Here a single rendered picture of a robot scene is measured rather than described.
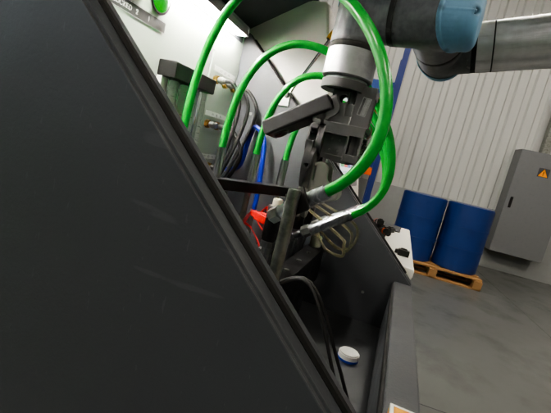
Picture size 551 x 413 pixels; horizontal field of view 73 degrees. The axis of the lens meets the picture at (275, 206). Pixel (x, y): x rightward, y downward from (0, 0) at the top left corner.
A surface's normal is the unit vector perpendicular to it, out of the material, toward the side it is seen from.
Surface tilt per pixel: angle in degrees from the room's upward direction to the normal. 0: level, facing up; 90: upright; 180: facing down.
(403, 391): 0
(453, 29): 123
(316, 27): 90
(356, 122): 90
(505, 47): 112
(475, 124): 90
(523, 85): 90
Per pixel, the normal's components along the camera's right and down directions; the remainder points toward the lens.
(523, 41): -0.46, 0.38
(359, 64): 0.15, 0.19
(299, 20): -0.32, 0.07
